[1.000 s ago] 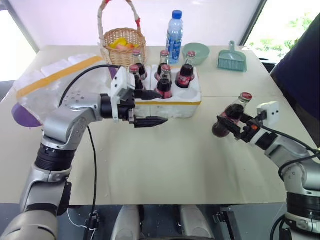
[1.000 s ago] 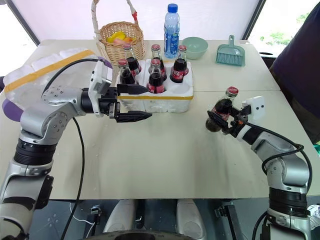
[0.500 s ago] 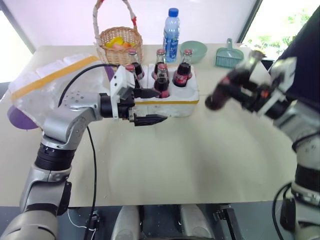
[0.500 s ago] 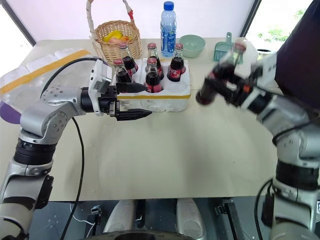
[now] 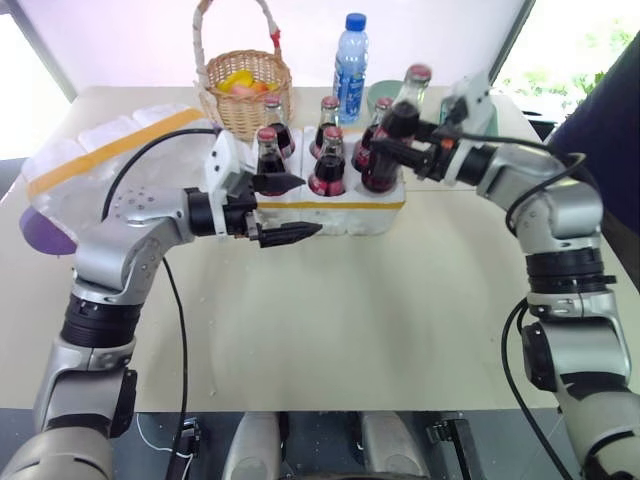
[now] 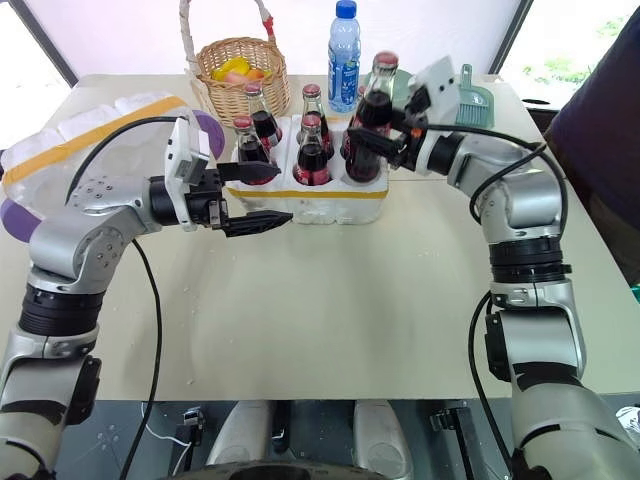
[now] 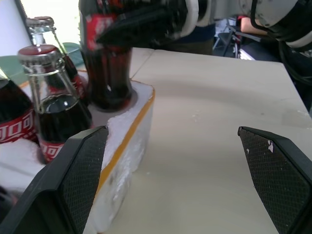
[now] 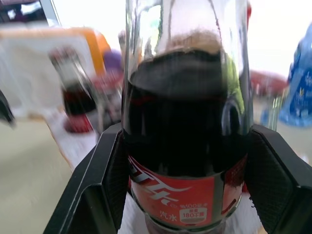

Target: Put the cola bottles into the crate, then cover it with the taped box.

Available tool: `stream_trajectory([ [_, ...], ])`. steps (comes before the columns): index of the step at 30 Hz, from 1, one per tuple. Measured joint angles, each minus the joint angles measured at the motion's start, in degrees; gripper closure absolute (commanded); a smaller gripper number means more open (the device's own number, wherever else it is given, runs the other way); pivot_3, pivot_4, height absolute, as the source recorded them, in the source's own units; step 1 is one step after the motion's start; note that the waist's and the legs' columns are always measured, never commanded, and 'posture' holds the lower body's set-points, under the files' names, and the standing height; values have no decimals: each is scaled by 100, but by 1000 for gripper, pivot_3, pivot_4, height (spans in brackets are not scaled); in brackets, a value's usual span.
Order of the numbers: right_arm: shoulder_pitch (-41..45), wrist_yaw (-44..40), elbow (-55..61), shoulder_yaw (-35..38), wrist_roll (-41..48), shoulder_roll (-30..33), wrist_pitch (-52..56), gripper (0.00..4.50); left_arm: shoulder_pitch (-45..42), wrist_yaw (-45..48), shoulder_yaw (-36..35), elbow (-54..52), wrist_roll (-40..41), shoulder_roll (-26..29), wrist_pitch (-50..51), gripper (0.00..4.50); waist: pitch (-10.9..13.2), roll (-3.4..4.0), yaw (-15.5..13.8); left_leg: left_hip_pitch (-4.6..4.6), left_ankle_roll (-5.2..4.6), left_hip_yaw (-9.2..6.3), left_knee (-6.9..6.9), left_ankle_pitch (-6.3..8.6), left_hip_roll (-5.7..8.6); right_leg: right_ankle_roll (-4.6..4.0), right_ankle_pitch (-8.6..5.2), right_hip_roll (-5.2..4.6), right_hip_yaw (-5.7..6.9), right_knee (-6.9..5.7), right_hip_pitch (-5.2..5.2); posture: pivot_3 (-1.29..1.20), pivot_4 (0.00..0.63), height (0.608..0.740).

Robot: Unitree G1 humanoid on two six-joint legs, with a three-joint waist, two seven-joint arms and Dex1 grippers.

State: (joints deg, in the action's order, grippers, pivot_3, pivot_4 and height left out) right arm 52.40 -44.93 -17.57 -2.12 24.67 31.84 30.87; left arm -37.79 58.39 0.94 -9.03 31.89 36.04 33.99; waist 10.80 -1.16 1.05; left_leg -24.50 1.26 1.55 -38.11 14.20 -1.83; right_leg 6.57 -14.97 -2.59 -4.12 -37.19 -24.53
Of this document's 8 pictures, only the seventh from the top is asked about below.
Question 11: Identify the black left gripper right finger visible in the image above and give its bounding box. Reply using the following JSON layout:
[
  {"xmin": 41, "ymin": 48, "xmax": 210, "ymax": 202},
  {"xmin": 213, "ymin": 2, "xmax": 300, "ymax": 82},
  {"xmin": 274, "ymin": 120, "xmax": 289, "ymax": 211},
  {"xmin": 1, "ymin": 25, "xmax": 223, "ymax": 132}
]
[{"xmin": 237, "ymin": 126, "xmax": 312, "ymax": 234}]

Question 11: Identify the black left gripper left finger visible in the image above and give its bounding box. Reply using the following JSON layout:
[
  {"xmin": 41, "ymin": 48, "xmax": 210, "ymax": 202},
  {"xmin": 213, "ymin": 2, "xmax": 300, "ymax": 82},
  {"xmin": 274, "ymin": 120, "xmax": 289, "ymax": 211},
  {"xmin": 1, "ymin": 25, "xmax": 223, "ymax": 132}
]
[{"xmin": 0, "ymin": 125, "xmax": 109, "ymax": 234}]

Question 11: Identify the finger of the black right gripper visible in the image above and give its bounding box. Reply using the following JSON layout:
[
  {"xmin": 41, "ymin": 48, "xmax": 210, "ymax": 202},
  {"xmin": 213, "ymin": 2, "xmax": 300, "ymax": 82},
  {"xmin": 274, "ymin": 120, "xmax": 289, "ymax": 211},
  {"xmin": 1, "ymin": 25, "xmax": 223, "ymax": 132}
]
[{"xmin": 96, "ymin": 4, "xmax": 186, "ymax": 47}]

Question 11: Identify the cola bottle with red label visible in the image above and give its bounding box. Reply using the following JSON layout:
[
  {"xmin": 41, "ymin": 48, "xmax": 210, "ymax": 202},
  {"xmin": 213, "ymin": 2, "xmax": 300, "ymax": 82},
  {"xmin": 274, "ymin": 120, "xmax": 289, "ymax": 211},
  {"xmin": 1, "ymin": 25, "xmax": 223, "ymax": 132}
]
[
  {"xmin": 78, "ymin": 0, "xmax": 134, "ymax": 112},
  {"xmin": 0, "ymin": 69, "xmax": 39, "ymax": 145}
]

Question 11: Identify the red-capped cola glass bottle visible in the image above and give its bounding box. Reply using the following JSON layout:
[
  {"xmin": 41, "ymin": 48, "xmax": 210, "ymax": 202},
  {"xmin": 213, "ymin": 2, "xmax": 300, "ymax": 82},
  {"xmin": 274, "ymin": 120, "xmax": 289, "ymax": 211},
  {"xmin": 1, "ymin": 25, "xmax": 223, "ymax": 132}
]
[{"xmin": 17, "ymin": 44, "xmax": 94, "ymax": 164}]

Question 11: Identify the white foam crate orange tape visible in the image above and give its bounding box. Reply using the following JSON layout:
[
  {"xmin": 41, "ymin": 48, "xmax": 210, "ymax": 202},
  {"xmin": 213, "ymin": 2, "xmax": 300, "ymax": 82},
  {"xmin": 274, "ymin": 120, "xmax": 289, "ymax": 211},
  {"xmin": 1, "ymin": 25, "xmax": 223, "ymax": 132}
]
[{"xmin": 0, "ymin": 70, "xmax": 156, "ymax": 234}]

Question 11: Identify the silver-capped cola glass bottle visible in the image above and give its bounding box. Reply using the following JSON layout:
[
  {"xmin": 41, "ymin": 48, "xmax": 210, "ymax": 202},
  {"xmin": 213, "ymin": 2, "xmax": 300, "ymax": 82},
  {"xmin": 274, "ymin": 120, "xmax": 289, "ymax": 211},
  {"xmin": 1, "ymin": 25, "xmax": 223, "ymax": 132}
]
[{"xmin": 25, "ymin": 16, "xmax": 90, "ymax": 108}]

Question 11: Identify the black chair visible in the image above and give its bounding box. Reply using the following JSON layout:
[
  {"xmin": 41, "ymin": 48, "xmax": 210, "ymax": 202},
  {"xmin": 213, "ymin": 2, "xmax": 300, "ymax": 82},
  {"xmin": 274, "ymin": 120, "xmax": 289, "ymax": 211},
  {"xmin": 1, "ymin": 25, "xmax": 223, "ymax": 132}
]
[{"xmin": 212, "ymin": 23, "xmax": 245, "ymax": 59}]

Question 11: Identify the bystander arm with red sleeve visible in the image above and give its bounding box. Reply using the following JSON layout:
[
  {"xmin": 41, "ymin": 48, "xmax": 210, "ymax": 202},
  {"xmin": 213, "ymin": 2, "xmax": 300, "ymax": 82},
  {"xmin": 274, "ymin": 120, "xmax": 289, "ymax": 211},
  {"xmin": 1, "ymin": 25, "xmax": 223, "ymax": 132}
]
[{"xmin": 237, "ymin": 15, "xmax": 269, "ymax": 35}]

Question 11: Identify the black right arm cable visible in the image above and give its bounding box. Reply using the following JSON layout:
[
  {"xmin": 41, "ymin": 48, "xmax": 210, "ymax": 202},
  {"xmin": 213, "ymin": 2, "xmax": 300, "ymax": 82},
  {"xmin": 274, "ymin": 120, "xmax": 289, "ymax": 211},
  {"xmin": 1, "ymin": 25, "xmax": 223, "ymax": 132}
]
[{"xmin": 250, "ymin": 0, "xmax": 312, "ymax": 85}]

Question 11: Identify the black frame edge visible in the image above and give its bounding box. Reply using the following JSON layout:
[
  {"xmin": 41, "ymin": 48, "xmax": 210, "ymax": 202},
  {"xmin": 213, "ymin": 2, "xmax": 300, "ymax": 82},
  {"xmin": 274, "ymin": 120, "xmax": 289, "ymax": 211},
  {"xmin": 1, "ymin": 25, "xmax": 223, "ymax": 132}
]
[{"xmin": 14, "ymin": 0, "xmax": 34, "ymax": 46}]

